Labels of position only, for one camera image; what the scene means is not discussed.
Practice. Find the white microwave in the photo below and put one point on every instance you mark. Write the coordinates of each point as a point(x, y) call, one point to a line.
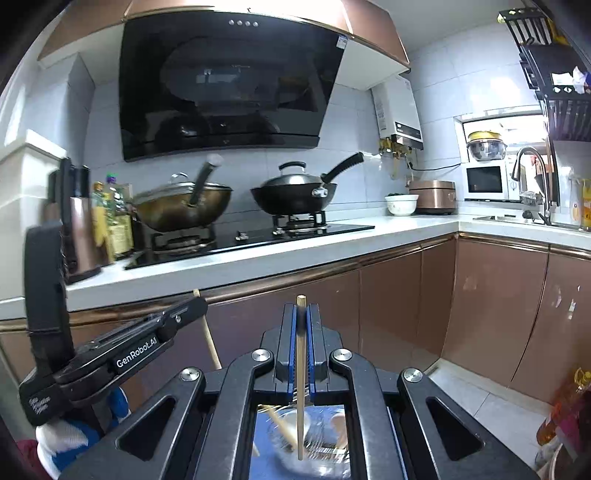
point(485, 180)

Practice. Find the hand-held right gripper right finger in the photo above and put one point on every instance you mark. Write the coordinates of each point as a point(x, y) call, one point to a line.
point(311, 350)

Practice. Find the person's left hand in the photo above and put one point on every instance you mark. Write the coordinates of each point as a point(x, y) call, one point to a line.
point(69, 436)

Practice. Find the brown thermos kettle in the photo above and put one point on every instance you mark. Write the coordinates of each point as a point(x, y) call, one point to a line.
point(83, 230)

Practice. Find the black wok with lid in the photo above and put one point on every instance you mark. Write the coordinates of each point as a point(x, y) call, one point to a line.
point(286, 196)

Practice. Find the oil bottles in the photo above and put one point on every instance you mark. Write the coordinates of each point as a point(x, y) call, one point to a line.
point(121, 226)

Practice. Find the white kitchen countertop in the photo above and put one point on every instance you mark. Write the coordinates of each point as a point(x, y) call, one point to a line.
point(277, 256)

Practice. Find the white dispenser bottle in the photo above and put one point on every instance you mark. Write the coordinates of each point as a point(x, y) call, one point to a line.
point(576, 203)

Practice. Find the orange oil bottle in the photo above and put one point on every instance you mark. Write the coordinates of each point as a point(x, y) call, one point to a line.
point(565, 406)

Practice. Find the metal kitchen faucet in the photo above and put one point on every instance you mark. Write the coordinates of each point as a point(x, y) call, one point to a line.
point(547, 184)

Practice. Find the white bowl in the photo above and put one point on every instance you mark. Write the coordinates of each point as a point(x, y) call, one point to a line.
point(401, 205)

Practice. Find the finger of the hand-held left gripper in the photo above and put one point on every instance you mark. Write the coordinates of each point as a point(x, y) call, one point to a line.
point(184, 311)

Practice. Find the round bin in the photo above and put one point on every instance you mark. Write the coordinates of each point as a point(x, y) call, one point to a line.
point(551, 457)

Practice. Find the brass wok with glass lid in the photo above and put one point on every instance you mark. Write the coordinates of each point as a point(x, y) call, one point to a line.
point(180, 203)

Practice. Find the black range hood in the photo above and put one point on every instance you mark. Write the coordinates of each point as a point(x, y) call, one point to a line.
point(231, 83)

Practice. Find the wooden chopstick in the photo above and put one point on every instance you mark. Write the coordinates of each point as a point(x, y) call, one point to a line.
point(279, 427)
point(210, 344)
point(301, 424)

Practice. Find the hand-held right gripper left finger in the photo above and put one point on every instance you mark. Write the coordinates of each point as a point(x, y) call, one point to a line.
point(292, 350)

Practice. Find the brown rice cooker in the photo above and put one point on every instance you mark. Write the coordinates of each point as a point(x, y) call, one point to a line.
point(434, 196)

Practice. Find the black gas stove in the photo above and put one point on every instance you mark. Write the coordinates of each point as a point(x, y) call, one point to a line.
point(249, 240)

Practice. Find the yellow box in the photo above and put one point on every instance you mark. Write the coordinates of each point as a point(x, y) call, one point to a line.
point(586, 207)

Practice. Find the black wall dish rack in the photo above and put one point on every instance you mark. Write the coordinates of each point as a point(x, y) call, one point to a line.
point(563, 110)

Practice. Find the white water heater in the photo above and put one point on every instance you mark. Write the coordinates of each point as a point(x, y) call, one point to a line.
point(401, 110)

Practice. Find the brown lower cabinets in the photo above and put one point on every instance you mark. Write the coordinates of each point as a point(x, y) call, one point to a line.
point(489, 300)

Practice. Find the blue towel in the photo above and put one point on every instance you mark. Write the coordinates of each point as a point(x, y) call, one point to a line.
point(259, 468)

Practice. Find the yellow sauce bottle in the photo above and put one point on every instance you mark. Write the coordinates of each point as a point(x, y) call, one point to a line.
point(100, 226)

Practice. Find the metal pot with yellow lid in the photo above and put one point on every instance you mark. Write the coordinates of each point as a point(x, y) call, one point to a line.
point(485, 147)

